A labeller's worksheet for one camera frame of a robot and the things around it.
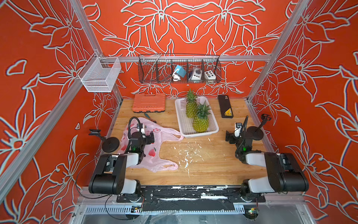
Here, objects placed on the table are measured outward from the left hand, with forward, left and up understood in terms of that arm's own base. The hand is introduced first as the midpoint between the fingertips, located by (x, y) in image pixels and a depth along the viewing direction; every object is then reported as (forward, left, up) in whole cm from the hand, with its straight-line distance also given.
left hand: (145, 131), depth 93 cm
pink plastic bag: (-19, -9, -2) cm, 22 cm away
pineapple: (+5, -37, +6) cm, 38 cm away
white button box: (+34, -42, +24) cm, 59 cm away
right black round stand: (+6, -77, -3) cm, 77 cm away
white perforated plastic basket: (+12, -27, -5) cm, 30 cm away
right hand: (+4, -59, +1) cm, 59 cm away
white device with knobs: (+31, -33, +27) cm, 53 cm away
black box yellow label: (+31, -61, -5) cm, 68 cm away
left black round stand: (-9, +23, -5) cm, 25 cm away
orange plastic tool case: (+28, +8, -2) cm, 30 cm away
